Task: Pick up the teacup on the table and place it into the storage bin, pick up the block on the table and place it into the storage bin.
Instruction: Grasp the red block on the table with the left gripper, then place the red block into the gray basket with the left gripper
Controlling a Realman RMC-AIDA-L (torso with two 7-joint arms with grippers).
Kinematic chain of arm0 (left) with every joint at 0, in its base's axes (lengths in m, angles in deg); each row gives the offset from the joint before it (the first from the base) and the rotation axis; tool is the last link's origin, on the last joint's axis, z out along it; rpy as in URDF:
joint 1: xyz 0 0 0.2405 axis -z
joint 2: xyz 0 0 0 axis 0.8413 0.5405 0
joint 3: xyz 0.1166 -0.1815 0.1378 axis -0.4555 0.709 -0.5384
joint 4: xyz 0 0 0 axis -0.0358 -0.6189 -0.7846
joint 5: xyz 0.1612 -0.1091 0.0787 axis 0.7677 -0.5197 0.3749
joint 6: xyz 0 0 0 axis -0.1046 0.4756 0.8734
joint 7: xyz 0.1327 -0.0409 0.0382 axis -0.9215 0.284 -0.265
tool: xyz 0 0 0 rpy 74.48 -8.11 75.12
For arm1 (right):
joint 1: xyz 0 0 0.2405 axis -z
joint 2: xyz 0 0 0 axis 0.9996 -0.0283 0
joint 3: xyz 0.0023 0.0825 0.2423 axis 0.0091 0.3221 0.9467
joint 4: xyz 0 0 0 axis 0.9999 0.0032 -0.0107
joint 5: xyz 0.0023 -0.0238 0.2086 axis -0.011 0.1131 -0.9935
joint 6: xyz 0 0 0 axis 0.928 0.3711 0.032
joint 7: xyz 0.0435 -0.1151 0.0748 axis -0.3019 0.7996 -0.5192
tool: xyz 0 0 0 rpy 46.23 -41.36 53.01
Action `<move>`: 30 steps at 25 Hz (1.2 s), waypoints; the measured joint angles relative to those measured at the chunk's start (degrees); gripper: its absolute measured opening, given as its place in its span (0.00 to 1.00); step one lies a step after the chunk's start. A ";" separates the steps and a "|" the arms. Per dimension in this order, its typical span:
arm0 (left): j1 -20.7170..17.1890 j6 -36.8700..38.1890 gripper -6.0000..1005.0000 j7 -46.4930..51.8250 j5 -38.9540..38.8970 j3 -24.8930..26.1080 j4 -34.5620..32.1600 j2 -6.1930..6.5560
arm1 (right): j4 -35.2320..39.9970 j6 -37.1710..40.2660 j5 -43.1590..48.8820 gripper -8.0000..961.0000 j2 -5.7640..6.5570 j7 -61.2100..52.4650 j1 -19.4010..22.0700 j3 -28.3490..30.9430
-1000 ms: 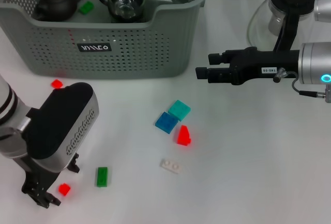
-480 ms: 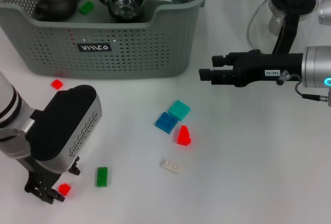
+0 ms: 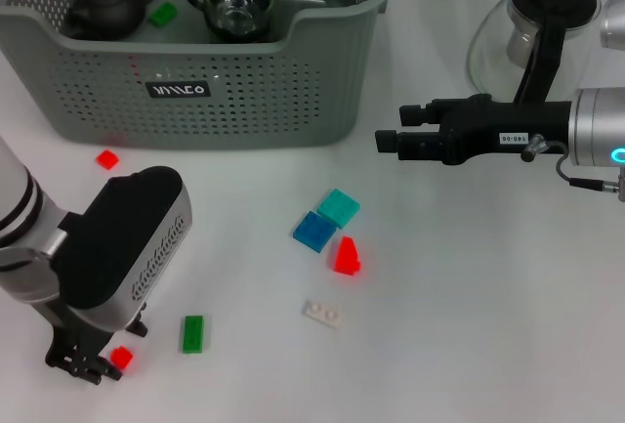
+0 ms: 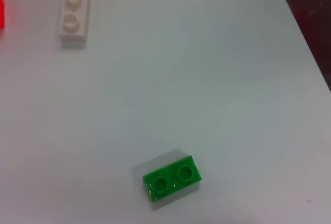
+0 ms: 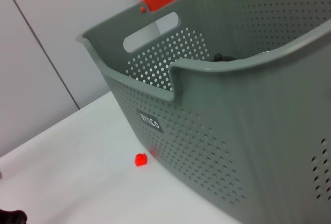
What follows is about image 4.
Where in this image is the white flat plate block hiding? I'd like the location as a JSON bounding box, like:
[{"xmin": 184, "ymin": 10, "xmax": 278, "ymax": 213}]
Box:
[{"xmin": 58, "ymin": 0, "xmax": 92, "ymax": 41}]

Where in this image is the dark maroon furniture panel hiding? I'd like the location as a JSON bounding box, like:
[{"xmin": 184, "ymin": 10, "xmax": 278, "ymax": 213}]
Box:
[{"xmin": 283, "ymin": 0, "xmax": 331, "ymax": 92}]

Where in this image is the bright red slope block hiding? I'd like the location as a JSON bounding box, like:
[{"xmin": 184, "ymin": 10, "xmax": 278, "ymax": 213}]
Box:
[{"xmin": 0, "ymin": 0, "xmax": 6, "ymax": 30}]

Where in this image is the green building block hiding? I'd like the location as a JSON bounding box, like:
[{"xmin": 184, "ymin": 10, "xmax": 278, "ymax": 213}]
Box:
[{"xmin": 142, "ymin": 154, "xmax": 203, "ymax": 204}]

